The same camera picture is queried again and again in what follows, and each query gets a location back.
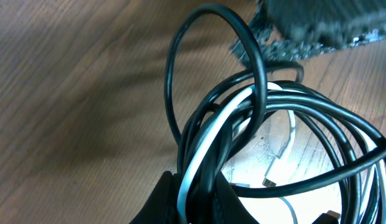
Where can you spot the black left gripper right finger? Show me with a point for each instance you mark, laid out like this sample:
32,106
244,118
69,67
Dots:
228,209

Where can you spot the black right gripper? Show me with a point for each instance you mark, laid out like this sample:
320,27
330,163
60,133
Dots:
292,30

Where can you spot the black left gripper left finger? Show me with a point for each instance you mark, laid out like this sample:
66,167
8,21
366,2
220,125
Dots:
160,207

